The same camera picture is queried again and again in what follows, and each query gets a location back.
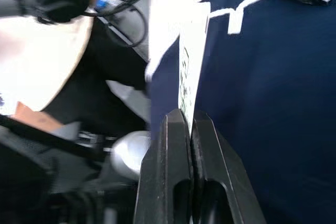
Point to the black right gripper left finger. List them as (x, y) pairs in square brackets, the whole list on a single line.
[(162, 171)]

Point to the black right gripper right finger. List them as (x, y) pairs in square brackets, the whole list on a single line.
[(218, 166)]

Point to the navy blue jacket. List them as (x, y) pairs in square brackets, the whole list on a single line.
[(273, 108)]

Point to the white printed paper tag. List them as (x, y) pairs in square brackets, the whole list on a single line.
[(191, 72)]

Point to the silver rounded robot body part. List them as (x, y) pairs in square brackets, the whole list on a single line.
[(130, 154)]

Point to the small blue connector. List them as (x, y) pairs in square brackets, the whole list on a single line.
[(101, 3)]

